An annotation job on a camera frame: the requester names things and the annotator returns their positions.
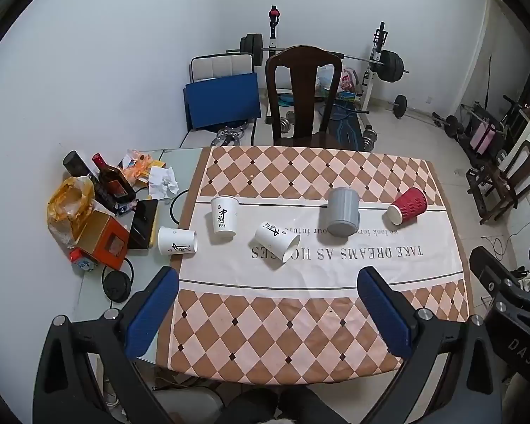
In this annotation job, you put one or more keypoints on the red paper cup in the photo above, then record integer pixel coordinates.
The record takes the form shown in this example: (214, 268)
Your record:
(408, 205)

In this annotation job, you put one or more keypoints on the grey stool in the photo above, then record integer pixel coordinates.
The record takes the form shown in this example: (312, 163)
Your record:
(187, 406)

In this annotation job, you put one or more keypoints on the chrome weight plates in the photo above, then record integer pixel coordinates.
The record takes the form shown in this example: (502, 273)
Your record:
(229, 134)

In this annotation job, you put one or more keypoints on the dark glass bottle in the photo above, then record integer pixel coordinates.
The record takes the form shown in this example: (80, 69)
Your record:
(115, 179)

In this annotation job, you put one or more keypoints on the brown wooden chair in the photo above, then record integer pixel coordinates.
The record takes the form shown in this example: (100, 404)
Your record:
(519, 172)

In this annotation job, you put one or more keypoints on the blue patterned mat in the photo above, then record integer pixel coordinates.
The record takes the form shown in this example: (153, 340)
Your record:
(346, 128)

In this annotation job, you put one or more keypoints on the pink cushion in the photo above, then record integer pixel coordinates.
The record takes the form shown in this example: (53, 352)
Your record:
(486, 135)

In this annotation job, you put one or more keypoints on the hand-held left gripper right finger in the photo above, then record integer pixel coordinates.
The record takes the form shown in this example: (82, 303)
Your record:
(384, 313)

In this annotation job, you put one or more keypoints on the yellow plastic bag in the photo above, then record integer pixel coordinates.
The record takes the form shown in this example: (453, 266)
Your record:
(66, 207)

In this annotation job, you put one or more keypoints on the checkered brown tablecloth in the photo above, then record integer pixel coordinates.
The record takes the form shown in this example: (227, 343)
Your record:
(318, 318)

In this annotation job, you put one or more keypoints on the small red box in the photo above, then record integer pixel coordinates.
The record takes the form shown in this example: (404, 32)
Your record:
(81, 261)

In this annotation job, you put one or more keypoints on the blue board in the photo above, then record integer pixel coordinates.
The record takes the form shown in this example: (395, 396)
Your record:
(223, 101)

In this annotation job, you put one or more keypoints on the crumpled white tissue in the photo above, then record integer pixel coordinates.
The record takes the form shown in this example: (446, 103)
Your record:
(162, 183)

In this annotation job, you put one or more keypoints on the white cushioned chair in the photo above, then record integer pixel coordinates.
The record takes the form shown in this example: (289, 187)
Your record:
(221, 65)

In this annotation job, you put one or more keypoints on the orange cardboard box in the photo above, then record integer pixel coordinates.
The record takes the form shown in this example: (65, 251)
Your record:
(101, 240)

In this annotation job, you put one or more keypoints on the orange snack packets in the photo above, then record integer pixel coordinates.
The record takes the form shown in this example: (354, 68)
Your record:
(139, 168)

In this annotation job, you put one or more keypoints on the black flat box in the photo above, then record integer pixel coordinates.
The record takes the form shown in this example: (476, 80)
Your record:
(142, 225)

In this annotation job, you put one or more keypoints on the white weight rack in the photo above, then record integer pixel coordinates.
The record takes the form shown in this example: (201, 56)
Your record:
(272, 37)

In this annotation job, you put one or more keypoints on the small black barbell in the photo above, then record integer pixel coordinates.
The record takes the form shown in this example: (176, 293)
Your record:
(399, 106)

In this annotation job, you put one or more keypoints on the grey ribbed cup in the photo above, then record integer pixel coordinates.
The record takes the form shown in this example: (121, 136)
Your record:
(342, 210)

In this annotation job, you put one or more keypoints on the chrome dumbbell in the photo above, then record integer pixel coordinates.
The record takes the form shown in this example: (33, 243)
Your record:
(369, 138)
(287, 122)

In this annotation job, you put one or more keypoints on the white paper cup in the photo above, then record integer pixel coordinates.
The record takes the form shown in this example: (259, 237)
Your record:
(271, 236)
(224, 225)
(172, 240)

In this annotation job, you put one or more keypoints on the pink bag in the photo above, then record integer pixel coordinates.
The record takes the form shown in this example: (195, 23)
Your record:
(348, 80)

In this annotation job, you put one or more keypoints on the black exercise machine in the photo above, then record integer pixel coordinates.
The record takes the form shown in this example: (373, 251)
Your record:
(505, 115)

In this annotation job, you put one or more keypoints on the dark wooden chair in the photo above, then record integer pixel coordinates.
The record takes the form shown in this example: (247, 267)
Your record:
(304, 79)

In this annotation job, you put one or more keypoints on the black cylinder tube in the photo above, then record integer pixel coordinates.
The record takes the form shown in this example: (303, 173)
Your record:
(77, 164)

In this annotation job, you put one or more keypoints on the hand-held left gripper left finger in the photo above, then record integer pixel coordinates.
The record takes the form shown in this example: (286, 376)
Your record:
(152, 313)

